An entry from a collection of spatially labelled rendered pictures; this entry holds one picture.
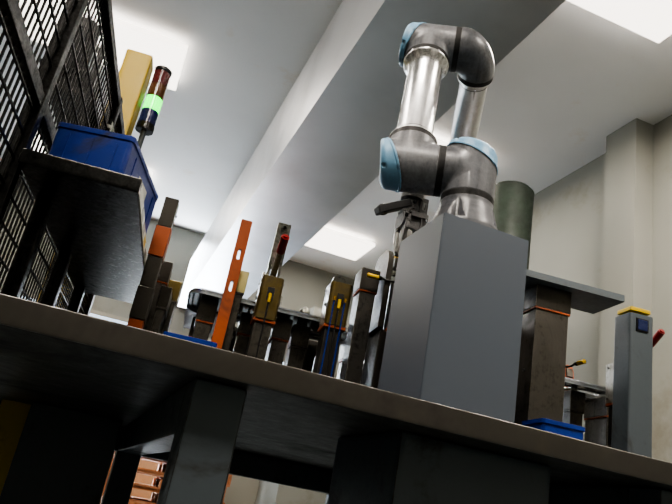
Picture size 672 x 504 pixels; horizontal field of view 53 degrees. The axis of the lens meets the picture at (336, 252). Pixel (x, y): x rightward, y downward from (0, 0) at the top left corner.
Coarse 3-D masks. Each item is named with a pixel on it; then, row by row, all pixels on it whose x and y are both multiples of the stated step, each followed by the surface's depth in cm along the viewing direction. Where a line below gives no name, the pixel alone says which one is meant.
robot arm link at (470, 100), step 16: (464, 32) 170; (464, 48) 169; (480, 48) 170; (464, 64) 171; (480, 64) 172; (464, 80) 177; (480, 80) 176; (464, 96) 182; (480, 96) 182; (464, 112) 186; (480, 112) 187; (464, 128) 191
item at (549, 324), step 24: (528, 288) 176; (552, 288) 173; (528, 312) 174; (552, 312) 171; (528, 336) 171; (552, 336) 169; (528, 360) 167; (552, 360) 167; (528, 384) 164; (552, 384) 165; (528, 408) 162; (552, 408) 163
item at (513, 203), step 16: (496, 192) 501; (512, 192) 494; (528, 192) 497; (496, 208) 495; (512, 208) 489; (528, 208) 493; (496, 224) 489; (512, 224) 484; (528, 224) 490; (528, 240) 487; (528, 256) 484
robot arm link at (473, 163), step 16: (448, 144) 151; (464, 144) 147; (480, 144) 147; (448, 160) 146; (464, 160) 145; (480, 160) 145; (496, 160) 149; (448, 176) 145; (464, 176) 144; (480, 176) 144; (496, 176) 149
